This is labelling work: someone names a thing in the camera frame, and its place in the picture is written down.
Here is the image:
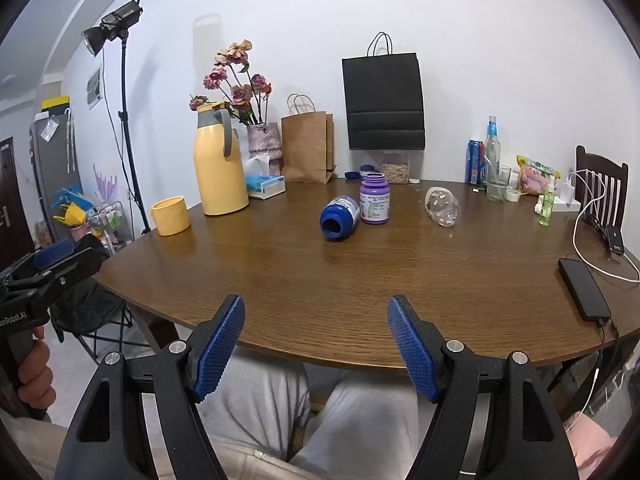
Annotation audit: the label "black light stand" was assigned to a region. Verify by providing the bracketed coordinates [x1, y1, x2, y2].
[102, 40, 153, 236]

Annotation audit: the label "person's left hand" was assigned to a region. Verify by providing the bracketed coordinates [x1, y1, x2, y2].
[16, 326, 54, 413]

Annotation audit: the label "black paper bag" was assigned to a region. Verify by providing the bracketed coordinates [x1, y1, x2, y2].
[342, 32, 427, 151]

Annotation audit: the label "clear jar of cereal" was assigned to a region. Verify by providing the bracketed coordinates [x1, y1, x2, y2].
[380, 150, 412, 185]

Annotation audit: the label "clear drinking glass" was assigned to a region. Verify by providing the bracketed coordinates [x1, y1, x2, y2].
[486, 164, 512, 203]

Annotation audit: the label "glass bottle with blue cap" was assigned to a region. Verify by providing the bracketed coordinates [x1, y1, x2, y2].
[483, 115, 502, 186]

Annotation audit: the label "tissue box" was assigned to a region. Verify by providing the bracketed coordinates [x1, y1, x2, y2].
[243, 155, 287, 200]

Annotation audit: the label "black smartphone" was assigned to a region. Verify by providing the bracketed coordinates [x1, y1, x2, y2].
[558, 257, 612, 322]

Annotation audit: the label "dried pink flowers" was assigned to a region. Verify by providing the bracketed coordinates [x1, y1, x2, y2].
[189, 39, 273, 126]

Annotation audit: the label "black folding chair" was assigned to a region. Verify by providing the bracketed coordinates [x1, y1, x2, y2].
[50, 275, 151, 366]

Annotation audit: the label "white power strip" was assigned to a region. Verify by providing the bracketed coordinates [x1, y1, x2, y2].
[535, 172, 581, 213]

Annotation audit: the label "yellow plastic toy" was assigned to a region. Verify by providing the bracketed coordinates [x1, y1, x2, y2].
[52, 201, 91, 228]

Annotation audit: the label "pink vase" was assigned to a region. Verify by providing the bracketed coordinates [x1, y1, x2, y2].
[246, 122, 285, 168]

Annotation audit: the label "pink and yellow snack packet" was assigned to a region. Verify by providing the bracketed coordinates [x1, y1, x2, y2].
[516, 155, 558, 196]

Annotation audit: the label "black studio light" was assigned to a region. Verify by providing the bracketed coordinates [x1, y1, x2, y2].
[81, 0, 143, 57]

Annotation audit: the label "wall fuse box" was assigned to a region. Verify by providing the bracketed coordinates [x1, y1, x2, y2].
[86, 67, 105, 110]

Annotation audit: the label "yellow thermos jug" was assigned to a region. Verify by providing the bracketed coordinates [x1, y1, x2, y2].
[193, 101, 251, 217]

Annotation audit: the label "grey refrigerator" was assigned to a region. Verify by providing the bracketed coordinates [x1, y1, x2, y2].
[29, 110, 86, 226]

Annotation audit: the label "brown paper bag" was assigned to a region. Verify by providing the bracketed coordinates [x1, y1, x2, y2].
[280, 94, 337, 184]

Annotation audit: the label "purple plastic bottle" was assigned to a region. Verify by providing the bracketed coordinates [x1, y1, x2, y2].
[359, 172, 391, 225]

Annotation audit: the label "pink cloth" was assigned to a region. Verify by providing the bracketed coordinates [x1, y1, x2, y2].
[562, 410, 621, 480]

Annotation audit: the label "white charging cable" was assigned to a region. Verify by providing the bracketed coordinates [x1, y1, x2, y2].
[572, 170, 640, 283]

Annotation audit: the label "blue plastic bottle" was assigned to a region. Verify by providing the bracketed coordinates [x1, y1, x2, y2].
[320, 195, 362, 242]

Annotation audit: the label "dark wooden chair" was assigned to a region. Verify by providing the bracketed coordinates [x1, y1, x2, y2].
[575, 145, 630, 231]

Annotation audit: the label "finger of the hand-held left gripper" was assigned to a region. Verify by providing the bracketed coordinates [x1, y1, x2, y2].
[0, 236, 77, 286]
[0, 234, 111, 307]

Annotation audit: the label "person's grey trousers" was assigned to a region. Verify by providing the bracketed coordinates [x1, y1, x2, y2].
[145, 347, 441, 480]

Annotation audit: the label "white storage cart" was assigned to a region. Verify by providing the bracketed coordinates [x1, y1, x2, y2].
[85, 200, 135, 256]

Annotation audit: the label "yellow cup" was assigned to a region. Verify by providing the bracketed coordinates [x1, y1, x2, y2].
[151, 196, 192, 237]

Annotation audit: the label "blue drink can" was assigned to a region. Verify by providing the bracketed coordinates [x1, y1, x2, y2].
[466, 139, 486, 184]

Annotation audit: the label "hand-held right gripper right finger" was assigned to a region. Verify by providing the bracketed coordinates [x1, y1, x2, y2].
[386, 294, 583, 480]

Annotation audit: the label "black power bank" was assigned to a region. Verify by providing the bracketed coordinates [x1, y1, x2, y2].
[605, 225, 627, 254]

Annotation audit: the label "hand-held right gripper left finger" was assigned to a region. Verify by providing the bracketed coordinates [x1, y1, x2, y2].
[54, 294, 247, 480]

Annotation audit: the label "dark brown door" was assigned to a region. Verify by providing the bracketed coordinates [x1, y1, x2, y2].
[0, 136, 26, 261]

